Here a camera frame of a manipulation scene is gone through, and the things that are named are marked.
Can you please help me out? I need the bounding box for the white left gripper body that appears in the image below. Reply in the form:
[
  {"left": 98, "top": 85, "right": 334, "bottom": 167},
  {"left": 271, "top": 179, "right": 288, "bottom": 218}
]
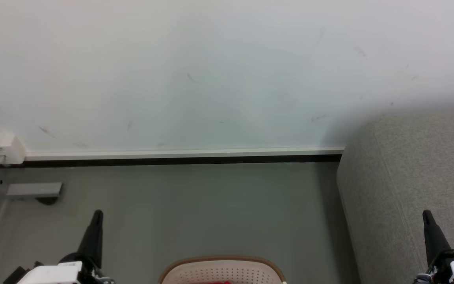
[{"left": 16, "top": 252, "right": 114, "bottom": 284}]

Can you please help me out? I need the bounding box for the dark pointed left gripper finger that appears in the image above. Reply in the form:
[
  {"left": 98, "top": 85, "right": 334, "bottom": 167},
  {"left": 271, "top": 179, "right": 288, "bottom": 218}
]
[{"left": 78, "top": 210, "right": 104, "bottom": 269}]

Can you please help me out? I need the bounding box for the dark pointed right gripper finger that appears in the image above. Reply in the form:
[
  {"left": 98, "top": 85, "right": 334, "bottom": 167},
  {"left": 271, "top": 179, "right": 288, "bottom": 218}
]
[{"left": 422, "top": 210, "right": 453, "bottom": 265}]

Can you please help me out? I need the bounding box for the grey fabric sofa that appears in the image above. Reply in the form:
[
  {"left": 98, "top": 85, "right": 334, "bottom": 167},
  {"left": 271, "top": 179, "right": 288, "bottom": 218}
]
[{"left": 337, "top": 112, "right": 454, "bottom": 284}]

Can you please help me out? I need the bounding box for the grey metal foot bar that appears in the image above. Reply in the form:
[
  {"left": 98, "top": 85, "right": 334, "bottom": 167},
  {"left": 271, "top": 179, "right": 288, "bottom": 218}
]
[{"left": 6, "top": 182, "right": 63, "bottom": 198}]

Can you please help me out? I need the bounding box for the white and black baseboard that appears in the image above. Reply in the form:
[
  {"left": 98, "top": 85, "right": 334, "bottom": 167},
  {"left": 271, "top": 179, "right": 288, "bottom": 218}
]
[{"left": 24, "top": 147, "right": 346, "bottom": 166}]

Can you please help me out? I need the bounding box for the cream perforated laundry basket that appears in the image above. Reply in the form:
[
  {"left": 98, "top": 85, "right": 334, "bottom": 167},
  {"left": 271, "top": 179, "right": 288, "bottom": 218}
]
[{"left": 158, "top": 256, "right": 287, "bottom": 284}]

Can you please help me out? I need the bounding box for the white wall socket box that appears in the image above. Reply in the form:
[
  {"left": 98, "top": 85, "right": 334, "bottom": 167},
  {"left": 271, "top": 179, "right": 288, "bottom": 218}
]
[{"left": 0, "top": 133, "right": 26, "bottom": 165}]

